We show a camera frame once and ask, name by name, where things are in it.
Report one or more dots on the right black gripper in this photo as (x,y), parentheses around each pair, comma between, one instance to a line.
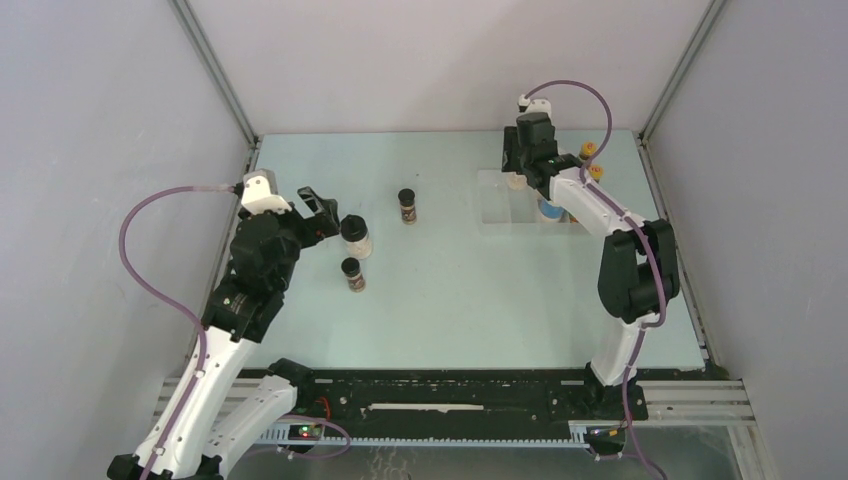
(510,154)

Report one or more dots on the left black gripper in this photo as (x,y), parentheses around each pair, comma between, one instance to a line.
(323,223)

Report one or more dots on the black lid salt shaker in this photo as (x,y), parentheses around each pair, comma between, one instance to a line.
(355,233)
(515,181)

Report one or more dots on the blue label spice jar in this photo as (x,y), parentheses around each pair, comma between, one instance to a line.
(549,213)

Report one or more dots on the sauce bottle yellow cap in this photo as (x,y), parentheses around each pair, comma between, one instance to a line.
(587,150)
(596,172)

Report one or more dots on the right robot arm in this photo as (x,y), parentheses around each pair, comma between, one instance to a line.
(638,273)

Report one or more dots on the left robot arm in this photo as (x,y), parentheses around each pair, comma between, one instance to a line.
(187,441)

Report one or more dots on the clear plastic organizer tray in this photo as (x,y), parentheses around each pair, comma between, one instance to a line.
(500,211)

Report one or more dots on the small dark pepper bottle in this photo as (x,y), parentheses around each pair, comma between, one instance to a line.
(351,268)

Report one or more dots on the small black cap spice bottle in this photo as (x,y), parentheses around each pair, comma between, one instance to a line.
(407,204)

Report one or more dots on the left circuit board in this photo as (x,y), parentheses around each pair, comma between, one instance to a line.
(304,433)

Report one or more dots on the circuit board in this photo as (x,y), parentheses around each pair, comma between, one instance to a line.
(614,435)
(304,433)

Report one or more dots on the right circuit board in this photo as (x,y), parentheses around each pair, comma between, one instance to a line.
(614,435)

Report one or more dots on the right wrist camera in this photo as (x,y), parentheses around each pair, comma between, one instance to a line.
(527,105)

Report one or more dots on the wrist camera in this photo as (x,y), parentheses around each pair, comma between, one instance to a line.
(259,194)
(527,105)

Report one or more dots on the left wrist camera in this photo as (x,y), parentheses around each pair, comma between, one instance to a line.
(259,194)

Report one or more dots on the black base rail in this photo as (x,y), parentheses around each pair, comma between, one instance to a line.
(469,405)

